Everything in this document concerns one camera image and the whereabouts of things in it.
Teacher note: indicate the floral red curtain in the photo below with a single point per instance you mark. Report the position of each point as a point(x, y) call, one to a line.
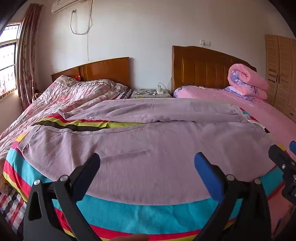
point(29, 58)

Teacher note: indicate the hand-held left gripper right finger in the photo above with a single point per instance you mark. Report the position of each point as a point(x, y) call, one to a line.
point(208, 176)

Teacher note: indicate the nightstand with floral cover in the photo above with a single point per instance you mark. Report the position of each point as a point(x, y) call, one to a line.
point(143, 95)

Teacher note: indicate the pink and purple pillow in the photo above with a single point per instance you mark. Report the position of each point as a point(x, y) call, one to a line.
point(194, 92)

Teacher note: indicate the white air conditioner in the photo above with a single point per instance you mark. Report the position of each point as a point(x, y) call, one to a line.
point(62, 5)

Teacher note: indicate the light wooden wardrobe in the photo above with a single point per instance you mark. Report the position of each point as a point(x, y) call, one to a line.
point(282, 69)

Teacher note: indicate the padded wooden headboard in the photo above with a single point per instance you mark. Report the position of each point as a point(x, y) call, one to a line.
point(198, 67)

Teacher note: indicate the white wall socket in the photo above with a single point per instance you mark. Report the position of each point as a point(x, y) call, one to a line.
point(205, 42)

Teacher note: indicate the small red object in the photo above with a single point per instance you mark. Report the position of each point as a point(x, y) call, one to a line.
point(78, 78)

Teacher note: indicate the checkered bed sheet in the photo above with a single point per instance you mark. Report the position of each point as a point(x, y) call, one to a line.
point(11, 208)

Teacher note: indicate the rolled pink quilt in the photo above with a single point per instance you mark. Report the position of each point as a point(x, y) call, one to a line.
point(249, 78)

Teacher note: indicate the lilac pants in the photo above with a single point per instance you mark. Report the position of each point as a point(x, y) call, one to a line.
point(148, 150)

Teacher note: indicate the pink floral quilt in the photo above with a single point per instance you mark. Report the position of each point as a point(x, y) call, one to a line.
point(69, 97)

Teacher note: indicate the white power strip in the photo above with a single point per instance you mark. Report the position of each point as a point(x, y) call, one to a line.
point(160, 90)

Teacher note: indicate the person's left hand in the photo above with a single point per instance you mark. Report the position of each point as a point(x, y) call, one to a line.
point(129, 238)

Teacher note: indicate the pink bed sheet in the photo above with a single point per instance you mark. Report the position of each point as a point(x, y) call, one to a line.
point(266, 111)

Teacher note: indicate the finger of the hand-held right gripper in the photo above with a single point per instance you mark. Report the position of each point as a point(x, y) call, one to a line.
point(278, 157)
point(292, 149)

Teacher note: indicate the barred window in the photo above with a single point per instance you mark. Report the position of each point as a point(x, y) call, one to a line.
point(9, 69)

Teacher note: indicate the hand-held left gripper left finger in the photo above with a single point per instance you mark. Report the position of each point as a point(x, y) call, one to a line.
point(89, 169)

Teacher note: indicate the striped colourful blanket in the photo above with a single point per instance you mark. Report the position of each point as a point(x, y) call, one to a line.
point(138, 217)

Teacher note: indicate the plain wooden headboard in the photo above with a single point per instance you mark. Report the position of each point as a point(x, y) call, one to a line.
point(111, 69)

